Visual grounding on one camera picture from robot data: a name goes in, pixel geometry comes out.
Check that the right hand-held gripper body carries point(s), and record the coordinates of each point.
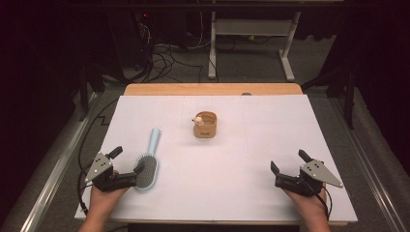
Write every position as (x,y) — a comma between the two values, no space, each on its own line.
(317,172)

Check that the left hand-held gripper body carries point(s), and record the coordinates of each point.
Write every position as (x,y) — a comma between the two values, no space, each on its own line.
(102,167)

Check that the light blue hairbrush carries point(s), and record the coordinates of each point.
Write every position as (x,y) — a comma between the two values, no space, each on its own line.
(148,170)

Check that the person's left hand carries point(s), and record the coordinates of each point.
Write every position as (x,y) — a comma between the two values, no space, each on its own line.
(101,201)

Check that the person's right hand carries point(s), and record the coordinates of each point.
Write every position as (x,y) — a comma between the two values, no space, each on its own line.
(311,208)

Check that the white table cover sheet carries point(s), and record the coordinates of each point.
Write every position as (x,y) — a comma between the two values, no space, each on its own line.
(232,167)

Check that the black metal stand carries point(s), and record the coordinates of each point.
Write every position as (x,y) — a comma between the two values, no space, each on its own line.
(349,96)
(84,90)

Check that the small animal figure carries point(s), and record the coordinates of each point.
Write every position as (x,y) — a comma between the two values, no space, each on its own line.
(198,120)

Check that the wooden cup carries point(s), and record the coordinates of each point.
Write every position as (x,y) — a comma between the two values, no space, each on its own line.
(206,130)

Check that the dark computer tower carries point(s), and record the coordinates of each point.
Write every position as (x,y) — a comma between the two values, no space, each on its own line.
(129,38)

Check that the aluminium floor rail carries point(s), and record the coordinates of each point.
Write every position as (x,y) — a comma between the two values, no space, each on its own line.
(54,174)
(370,174)

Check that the white metal desk frame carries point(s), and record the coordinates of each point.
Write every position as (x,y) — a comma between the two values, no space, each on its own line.
(251,27)

